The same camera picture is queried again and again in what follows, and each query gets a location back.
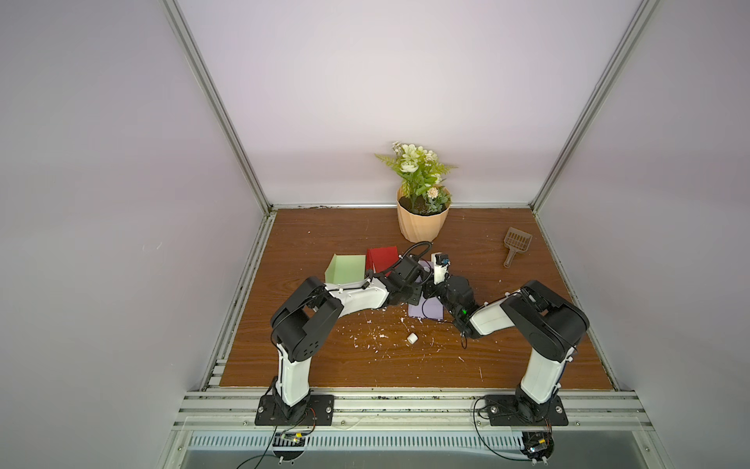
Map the purple envelope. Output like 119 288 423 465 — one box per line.
407 260 445 322

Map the red envelope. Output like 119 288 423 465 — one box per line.
365 246 400 274

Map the green envelope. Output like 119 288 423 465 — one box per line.
325 254 366 285

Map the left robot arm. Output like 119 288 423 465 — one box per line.
271 254 429 414

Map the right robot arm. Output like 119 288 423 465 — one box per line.
423 276 590 406

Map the beige flower pot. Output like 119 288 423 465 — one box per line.
396 189 450 243

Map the brown plastic scoop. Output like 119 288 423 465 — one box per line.
504 227 533 268

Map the artificial flower plant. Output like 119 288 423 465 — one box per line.
375 142 455 216

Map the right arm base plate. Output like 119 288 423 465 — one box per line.
482 395 570 427

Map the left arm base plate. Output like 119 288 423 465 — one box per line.
254 394 335 427

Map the right base cable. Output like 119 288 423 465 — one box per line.
471 397 555 464

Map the base cable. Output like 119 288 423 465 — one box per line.
471 397 555 464
235 409 318 469

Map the left base cable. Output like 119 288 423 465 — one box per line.
235 409 318 469

